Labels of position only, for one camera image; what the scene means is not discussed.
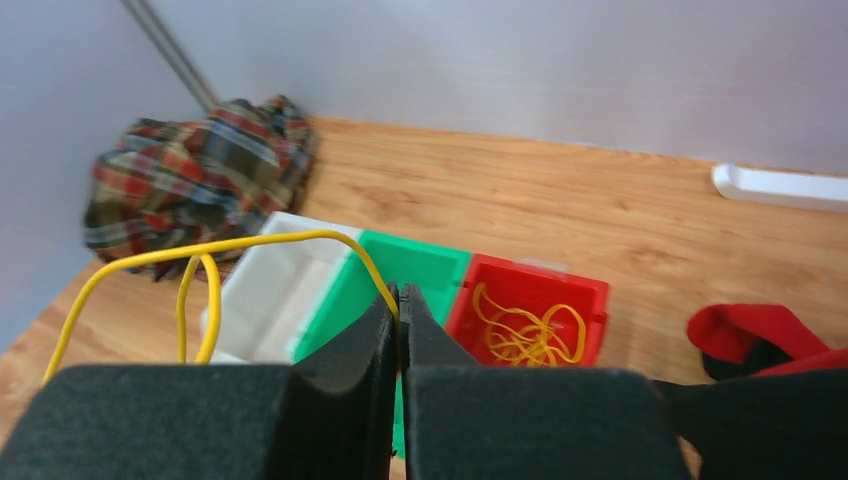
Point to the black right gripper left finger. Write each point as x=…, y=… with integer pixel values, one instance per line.
x=216, y=421

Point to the green plastic bin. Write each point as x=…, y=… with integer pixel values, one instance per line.
x=391, y=291

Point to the black shirt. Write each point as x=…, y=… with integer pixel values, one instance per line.
x=774, y=416

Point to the red plastic bin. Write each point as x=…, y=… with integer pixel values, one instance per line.
x=513, y=314

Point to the red shirt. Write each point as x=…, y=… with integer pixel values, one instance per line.
x=742, y=340

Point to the white plastic bin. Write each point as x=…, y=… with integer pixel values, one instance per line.
x=271, y=296

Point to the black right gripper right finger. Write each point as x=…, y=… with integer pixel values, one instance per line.
x=559, y=423

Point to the plaid flannel shirt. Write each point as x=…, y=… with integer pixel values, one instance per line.
x=168, y=184

